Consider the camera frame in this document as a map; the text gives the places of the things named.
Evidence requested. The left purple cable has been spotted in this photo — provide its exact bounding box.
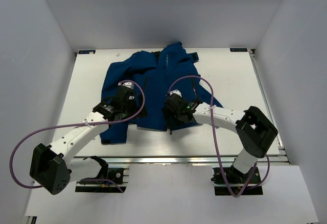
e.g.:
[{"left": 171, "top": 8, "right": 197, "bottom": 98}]
[{"left": 9, "top": 80, "right": 146, "bottom": 193}]

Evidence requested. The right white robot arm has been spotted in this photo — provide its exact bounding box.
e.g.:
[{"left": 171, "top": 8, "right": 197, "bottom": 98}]
[{"left": 163, "top": 93, "right": 278, "bottom": 183}]

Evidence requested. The wrist white camera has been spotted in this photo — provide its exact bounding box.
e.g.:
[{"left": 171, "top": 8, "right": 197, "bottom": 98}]
[
  {"left": 168, "top": 89, "right": 182, "bottom": 99},
  {"left": 118, "top": 81, "right": 134, "bottom": 90}
]

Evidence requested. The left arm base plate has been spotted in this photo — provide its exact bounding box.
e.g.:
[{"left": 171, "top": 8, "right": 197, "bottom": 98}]
[{"left": 75, "top": 163, "right": 129, "bottom": 193}]

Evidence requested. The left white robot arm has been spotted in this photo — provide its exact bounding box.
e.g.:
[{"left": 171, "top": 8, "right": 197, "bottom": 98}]
[{"left": 30, "top": 82, "right": 145, "bottom": 195}]

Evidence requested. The aluminium front rail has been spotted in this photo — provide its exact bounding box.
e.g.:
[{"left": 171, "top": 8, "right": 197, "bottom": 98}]
[{"left": 72, "top": 155, "right": 289, "bottom": 165}]

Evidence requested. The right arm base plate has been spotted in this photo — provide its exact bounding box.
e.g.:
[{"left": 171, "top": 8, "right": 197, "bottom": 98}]
[{"left": 211, "top": 166, "right": 264, "bottom": 196}]

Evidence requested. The right blue corner label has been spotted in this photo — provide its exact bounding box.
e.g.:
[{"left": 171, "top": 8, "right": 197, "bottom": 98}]
[{"left": 229, "top": 47, "right": 248, "bottom": 52}]

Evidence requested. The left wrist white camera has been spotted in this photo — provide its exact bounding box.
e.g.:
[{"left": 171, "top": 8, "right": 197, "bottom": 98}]
[{"left": 118, "top": 81, "right": 134, "bottom": 90}]

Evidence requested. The blue corner label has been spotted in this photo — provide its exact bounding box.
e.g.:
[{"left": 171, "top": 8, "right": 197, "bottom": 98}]
[
  {"left": 78, "top": 49, "right": 96, "bottom": 55},
  {"left": 229, "top": 47, "right": 248, "bottom": 52}
]

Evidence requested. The left blue corner label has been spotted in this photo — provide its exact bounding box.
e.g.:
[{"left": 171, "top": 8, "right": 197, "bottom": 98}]
[{"left": 78, "top": 49, "right": 96, "bottom": 55}]

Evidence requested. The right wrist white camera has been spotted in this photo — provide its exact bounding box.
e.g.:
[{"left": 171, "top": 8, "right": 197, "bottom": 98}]
[{"left": 168, "top": 89, "right": 182, "bottom": 99}]

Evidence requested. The white front panel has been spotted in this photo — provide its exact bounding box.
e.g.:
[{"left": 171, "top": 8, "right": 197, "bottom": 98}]
[{"left": 26, "top": 164, "right": 318, "bottom": 223}]

